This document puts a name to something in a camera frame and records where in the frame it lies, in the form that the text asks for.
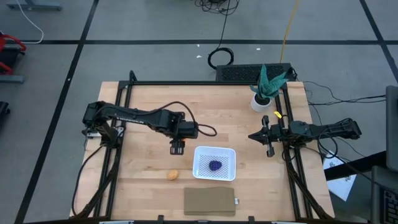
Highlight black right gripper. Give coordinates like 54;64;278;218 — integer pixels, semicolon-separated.
248;115;292;158

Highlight purple toy grape bunch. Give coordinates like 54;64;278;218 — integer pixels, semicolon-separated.
208;160;223;172

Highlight white plant pot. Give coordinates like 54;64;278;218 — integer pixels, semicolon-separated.
250;92;272;113

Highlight white perforated plastic basket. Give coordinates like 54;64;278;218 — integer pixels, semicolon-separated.
192;146;237;182

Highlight green snake plant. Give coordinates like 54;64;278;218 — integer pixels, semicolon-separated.
249;64;289;100

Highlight folded tan cloth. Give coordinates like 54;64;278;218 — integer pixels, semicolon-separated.
183;187;236;217

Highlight black vented box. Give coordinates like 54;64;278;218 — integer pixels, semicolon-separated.
216;63;293;82

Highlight white paper sheet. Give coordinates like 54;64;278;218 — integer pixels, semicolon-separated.
323;151;358;202

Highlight black metal beam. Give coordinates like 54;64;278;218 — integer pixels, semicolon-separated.
324;151;388;182

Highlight grey desk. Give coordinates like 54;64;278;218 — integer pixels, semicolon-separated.
371;166;398;224

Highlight tall grey desk panel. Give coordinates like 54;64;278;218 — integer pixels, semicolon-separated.
385;85;398;174

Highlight black keyboard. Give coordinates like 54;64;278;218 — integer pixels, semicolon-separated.
382;189;398;224

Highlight red and black cart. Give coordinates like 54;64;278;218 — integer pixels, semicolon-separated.
0;30;27;83

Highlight grey metal floor base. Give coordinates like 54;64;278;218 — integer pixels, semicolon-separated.
6;0;62;12

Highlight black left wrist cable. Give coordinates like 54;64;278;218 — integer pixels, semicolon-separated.
146;101;218;138

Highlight black aluminium table frame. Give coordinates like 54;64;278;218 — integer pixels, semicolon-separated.
70;70;335;224

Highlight black thin floor cables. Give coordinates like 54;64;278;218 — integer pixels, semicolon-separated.
303;80;387;106

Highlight coiled black floor cable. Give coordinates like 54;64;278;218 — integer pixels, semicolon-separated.
207;0;234;70

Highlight black left arm floor cable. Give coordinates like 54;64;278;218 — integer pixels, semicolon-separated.
72;144;105;217

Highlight yellow hanging cable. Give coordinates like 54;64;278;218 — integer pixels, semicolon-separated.
279;0;300;63

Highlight tangled black floor cables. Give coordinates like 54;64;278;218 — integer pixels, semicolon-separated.
194;0;240;16

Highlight white floor cable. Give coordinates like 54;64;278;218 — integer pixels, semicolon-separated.
14;0;44;44

